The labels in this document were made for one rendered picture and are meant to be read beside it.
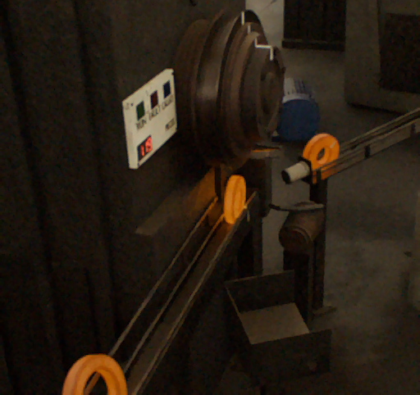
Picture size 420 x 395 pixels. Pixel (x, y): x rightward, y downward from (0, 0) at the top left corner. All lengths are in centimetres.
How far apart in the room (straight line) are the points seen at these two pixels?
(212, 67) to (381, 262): 168
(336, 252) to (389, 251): 24
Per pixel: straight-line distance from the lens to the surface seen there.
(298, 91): 438
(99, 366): 165
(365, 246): 343
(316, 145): 260
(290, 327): 195
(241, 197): 230
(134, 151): 176
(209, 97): 190
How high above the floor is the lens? 183
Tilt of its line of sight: 27 degrees down
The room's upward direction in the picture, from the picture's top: 3 degrees counter-clockwise
